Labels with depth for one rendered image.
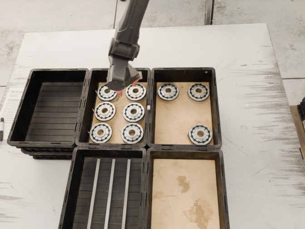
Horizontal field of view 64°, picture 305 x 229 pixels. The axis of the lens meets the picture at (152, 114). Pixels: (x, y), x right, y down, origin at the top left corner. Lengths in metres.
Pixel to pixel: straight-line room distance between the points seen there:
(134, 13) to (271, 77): 1.03
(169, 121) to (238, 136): 0.37
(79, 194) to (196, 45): 1.07
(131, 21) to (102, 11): 2.34
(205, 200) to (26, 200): 0.82
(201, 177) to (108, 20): 2.20
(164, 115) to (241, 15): 1.96
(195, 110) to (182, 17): 1.78
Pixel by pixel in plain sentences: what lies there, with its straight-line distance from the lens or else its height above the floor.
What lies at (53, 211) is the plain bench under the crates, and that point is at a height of 0.70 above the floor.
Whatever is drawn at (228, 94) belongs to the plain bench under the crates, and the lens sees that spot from 1.40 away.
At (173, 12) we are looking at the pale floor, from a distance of 2.88.
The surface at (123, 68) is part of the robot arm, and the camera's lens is 0.76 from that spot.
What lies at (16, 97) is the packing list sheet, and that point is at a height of 0.70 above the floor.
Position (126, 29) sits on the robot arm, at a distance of 0.70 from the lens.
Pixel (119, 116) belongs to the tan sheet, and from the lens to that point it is 1.18.
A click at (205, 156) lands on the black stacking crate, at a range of 1.05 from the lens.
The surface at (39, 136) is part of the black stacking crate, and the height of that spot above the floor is 0.83.
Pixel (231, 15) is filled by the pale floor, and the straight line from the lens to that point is 2.90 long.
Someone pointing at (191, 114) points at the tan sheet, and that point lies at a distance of 1.16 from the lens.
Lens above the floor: 1.86
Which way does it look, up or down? 62 degrees down
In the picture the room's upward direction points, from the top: 8 degrees counter-clockwise
